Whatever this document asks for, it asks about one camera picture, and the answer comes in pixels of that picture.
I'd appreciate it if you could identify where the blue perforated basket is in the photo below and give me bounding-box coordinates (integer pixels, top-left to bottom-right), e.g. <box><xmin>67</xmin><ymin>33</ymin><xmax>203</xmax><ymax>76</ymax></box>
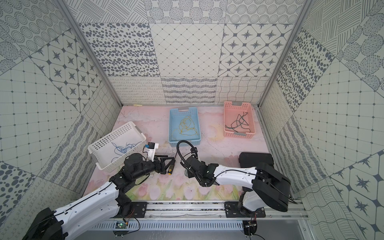
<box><xmin>169</xmin><ymin>107</ymin><xmax>202</xmax><ymax>148</ymax></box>

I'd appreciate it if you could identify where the blue cable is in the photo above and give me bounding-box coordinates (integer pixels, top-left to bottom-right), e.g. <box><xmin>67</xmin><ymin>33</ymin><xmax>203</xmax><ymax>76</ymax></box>
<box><xmin>110</xmin><ymin>140</ymin><xmax>143</xmax><ymax>163</ymax></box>

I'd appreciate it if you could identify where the yellow cable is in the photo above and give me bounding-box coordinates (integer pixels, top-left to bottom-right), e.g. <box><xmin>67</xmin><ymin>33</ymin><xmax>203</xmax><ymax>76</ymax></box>
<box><xmin>178</xmin><ymin>115</ymin><xmax>199</xmax><ymax>136</ymax></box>

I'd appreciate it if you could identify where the right circuit board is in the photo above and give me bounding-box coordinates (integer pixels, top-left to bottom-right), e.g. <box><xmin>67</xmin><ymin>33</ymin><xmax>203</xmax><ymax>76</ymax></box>
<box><xmin>243</xmin><ymin>220</ymin><xmax>258</xmax><ymax>237</ymax></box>

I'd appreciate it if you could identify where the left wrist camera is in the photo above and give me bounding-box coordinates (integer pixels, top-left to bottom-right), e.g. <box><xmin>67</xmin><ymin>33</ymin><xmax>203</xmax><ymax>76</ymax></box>
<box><xmin>143</xmin><ymin>142</ymin><xmax>159</xmax><ymax>162</ymax></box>

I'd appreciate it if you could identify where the left circuit board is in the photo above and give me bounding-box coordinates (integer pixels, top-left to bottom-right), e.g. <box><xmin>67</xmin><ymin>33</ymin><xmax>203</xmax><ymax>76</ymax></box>
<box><xmin>115</xmin><ymin>222</ymin><xmax>127</xmax><ymax>229</ymax></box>

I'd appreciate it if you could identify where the black cable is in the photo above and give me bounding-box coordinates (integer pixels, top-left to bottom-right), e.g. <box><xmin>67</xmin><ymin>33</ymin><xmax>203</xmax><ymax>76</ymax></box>
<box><xmin>224</xmin><ymin>111</ymin><xmax>251</xmax><ymax>133</ymax></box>

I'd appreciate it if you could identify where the aluminium rail frame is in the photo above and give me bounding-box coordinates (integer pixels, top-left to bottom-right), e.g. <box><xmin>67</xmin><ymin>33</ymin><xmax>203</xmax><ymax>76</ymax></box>
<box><xmin>61</xmin><ymin>199</ymin><xmax>310</xmax><ymax>221</ymax></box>

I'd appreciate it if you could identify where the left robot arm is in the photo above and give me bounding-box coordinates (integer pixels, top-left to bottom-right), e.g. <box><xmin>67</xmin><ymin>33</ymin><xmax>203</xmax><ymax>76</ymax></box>
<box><xmin>23</xmin><ymin>154</ymin><xmax>175</xmax><ymax>240</ymax></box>

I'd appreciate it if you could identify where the circuit board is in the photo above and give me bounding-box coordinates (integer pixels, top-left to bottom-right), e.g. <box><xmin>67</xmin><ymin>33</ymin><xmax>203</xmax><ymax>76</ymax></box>
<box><xmin>243</xmin><ymin>220</ymin><xmax>258</xmax><ymax>237</ymax></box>
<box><xmin>115</xmin><ymin>222</ymin><xmax>127</xmax><ymax>229</ymax></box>

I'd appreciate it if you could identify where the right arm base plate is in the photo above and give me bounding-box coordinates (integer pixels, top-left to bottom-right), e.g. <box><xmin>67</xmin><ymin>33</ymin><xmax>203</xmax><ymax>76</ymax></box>
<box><xmin>224</xmin><ymin>201</ymin><xmax>266</xmax><ymax>218</ymax></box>

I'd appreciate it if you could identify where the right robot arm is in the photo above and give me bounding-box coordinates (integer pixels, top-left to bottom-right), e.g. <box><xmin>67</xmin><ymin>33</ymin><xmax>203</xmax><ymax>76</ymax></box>
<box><xmin>181</xmin><ymin>155</ymin><xmax>291</xmax><ymax>212</ymax></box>

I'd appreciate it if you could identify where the black yellow screwdriver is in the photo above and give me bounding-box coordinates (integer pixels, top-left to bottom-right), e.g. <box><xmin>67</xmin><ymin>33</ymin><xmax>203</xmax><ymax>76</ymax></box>
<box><xmin>168</xmin><ymin>158</ymin><xmax>176</xmax><ymax>175</ymax></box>

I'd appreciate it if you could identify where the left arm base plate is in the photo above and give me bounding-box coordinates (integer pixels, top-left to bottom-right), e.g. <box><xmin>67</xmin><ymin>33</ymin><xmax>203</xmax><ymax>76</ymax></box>
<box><xmin>114</xmin><ymin>202</ymin><xmax>148</xmax><ymax>218</ymax></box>

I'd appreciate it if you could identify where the white perforated basket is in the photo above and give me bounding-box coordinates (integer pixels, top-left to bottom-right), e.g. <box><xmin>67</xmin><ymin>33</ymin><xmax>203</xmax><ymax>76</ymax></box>
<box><xmin>88</xmin><ymin>122</ymin><xmax>147</xmax><ymax>173</ymax></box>

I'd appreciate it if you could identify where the pink perforated basket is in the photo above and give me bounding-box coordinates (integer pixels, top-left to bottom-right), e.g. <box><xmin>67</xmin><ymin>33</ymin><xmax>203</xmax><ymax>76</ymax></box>
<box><xmin>224</xmin><ymin>101</ymin><xmax>256</xmax><ymax>139</ymax></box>

